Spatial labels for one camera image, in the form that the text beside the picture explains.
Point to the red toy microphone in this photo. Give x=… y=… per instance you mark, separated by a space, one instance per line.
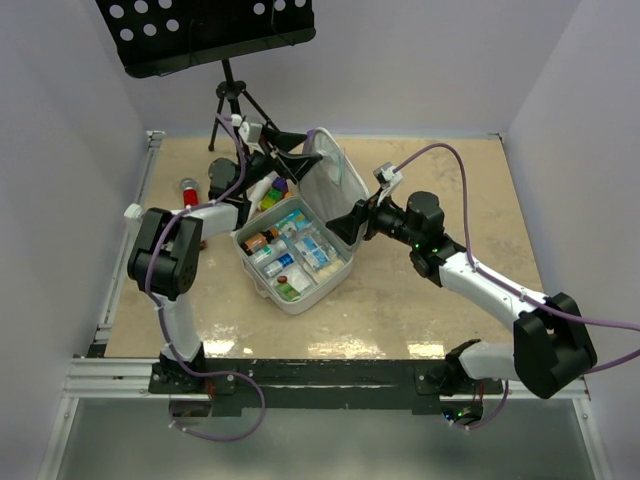
x=190 y=192

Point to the clear bag silver sachet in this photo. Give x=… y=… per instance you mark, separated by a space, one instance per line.
x=335 y=165

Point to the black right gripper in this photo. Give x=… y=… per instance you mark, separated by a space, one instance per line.
x=347 y=226

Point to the small white blue bottle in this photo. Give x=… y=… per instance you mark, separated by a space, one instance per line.
x=278 y=265

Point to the clear bag with wipes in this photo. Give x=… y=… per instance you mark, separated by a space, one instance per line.
x=314 y=249

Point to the grey medicine case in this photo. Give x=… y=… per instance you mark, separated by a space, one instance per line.
x=320 y=200

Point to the brown bottle orange cap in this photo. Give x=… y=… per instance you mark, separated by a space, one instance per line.
x=260 y=240

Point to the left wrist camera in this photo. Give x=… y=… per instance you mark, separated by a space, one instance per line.
x=249 y=130

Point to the black music stand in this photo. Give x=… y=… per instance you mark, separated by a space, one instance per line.
x=159 y=38

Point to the white toy microphone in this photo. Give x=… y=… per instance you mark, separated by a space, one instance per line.
x=260 y=189

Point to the white green tube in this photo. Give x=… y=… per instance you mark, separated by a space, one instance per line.
x=268 y=254

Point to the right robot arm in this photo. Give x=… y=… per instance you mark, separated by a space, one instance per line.
x=550 y=346

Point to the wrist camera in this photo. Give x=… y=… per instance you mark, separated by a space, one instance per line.
x=249 y=130
x=389 y=178

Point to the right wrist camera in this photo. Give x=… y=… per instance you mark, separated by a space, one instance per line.
x=389 y=178

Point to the small green packet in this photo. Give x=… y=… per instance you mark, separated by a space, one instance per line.
x=287 y=292

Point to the white gauze packet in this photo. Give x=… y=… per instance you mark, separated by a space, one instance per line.
x=299 y=280

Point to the colourful toy block train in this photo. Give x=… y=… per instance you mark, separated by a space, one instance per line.
x=278 y=191

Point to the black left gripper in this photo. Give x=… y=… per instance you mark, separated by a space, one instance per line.
x=296 y=166

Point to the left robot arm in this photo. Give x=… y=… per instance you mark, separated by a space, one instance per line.
x=165 y=256

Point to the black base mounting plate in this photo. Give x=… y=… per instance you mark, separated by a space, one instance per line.
x=413 y=385

